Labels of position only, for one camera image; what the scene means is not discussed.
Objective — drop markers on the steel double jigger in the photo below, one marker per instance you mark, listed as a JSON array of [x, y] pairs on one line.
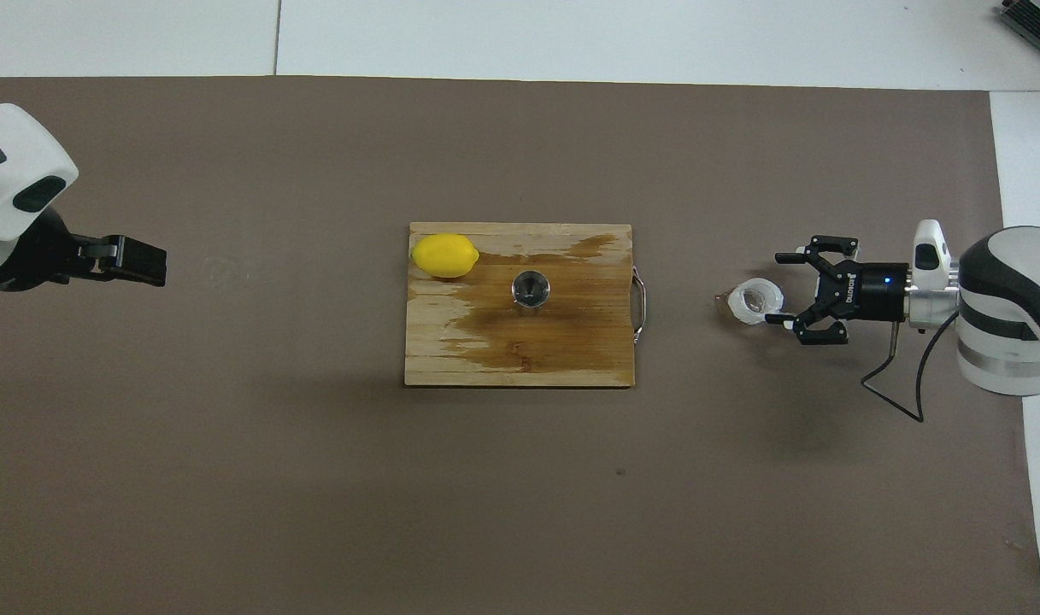
[[531, 290]]

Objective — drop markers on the small clear water puddle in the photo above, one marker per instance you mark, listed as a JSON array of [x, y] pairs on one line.
[[722, 304]]

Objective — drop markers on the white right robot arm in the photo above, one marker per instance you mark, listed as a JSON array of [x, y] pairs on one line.
[[998, 325]]

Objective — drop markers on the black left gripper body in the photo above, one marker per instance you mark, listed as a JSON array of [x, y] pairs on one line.
[[32, 256]]

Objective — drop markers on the yellow lemon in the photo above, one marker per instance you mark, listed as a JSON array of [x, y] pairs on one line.
[[443, 256]]

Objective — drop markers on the brown table mat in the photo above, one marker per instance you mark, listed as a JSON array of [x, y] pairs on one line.
[[314, 470]]

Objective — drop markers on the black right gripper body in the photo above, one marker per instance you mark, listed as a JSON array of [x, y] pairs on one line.
[[870, 292]]

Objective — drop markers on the wooden cutting board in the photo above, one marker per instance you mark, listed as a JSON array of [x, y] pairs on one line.
[[485, 359]]

